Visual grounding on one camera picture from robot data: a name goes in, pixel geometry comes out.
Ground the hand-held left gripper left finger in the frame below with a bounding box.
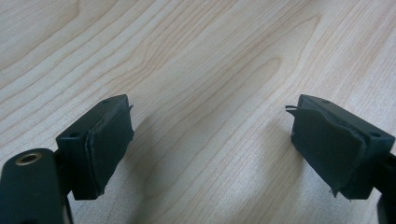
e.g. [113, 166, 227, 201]
[53, 93, 135, 201]

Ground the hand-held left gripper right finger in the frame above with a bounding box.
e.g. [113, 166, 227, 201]
[285, 94, 396, 201]

